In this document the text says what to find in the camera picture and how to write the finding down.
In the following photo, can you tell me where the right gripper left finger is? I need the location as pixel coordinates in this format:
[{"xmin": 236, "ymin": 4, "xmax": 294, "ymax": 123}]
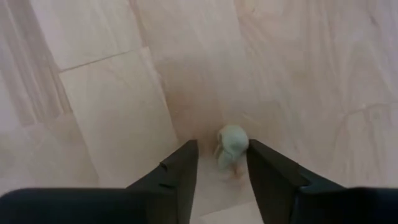
[{"xmin": 0, "ymin": 139, "xmax": 199, "ymax": 224}]

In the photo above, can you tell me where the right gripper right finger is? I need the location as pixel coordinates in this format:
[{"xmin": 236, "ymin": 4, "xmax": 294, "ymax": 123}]
[{"xmin": 247, "ymin": 139, "xmax": 398, "ymax": 224}]

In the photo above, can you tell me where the beige toy skull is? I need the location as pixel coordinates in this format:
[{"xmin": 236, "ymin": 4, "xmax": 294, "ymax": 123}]
[{"xmin": 213, "ymin": 124, "xmax": 250, "ymax": 180}]

